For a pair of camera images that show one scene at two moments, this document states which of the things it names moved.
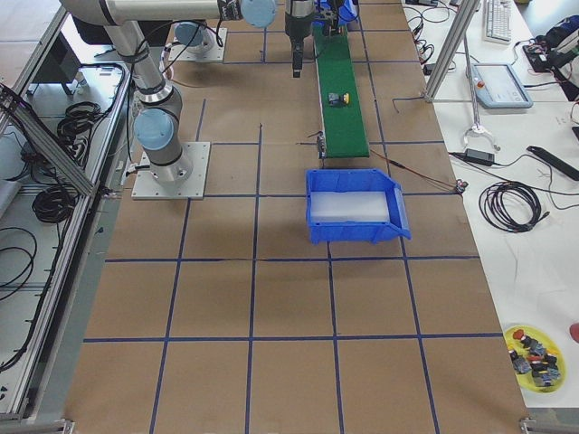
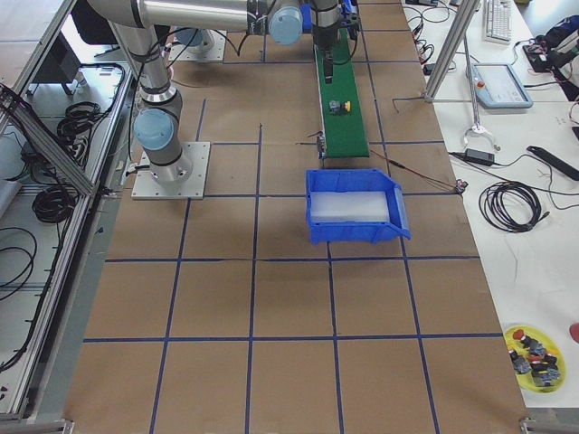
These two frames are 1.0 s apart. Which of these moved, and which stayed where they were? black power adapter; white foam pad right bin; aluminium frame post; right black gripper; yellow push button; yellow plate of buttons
Moved: yellow push button; right black gripper
Stayed: black power adapter; aluminium frame post; white foam pad right bin; yellow plate of buttons
